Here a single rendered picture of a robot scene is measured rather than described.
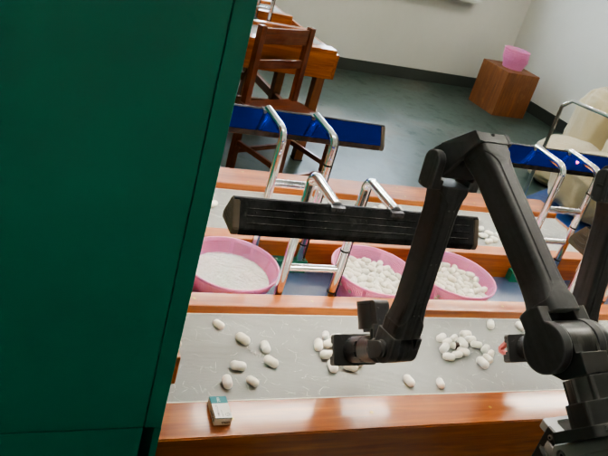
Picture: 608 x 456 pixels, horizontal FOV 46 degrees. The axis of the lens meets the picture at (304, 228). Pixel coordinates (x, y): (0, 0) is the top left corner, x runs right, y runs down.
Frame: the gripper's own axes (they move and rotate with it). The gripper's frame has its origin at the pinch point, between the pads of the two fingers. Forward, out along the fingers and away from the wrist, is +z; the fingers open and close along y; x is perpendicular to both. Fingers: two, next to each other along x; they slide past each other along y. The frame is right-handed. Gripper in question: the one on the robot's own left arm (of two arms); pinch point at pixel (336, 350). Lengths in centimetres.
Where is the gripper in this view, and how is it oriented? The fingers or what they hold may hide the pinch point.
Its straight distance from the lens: 162.9
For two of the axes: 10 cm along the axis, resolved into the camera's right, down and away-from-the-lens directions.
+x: 0.1, 9.8, -1.9
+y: -9.1, -0.7, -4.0
